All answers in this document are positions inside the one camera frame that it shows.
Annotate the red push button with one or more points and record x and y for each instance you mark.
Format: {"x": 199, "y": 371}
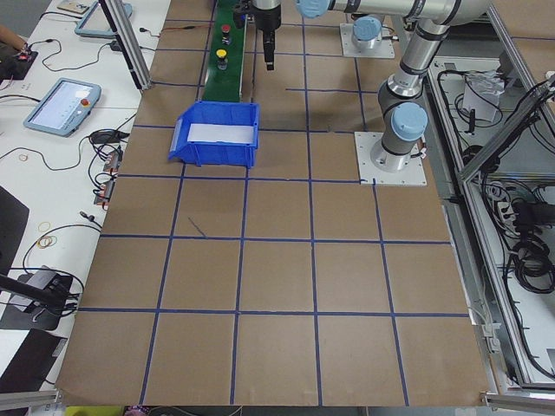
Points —
{"x": 225, "y": 34}

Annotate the yellow push button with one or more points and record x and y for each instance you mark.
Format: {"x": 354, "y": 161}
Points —
{"x": 222, "y": 60}

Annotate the green conveyor belt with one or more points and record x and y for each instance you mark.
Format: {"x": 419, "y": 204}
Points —
{"x": 224, "y": 73}

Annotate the blue bin with white foam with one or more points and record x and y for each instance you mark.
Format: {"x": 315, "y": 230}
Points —
{"x": 206, "y": 153}

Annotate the white foam pad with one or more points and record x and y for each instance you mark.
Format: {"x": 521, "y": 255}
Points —
{"x": 221, "y": 133}

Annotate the black power adapter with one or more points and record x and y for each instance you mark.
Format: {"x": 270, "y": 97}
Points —
{"x": 115, "y": 46}

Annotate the far teach pendant tablet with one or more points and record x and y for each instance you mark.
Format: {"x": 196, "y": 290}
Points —
{"x": 94, "y": 24}

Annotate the teach pendant tablet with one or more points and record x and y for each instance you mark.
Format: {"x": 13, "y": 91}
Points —
{"x": 94, "y": 24}
{"x": 62, "y": 110}

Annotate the near teach pendant tablet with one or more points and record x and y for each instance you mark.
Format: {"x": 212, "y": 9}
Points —
{"x": 62, "y": 110}

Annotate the aluminium frame post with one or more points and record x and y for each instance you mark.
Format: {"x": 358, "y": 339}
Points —
{"x": 124, "y": 34}

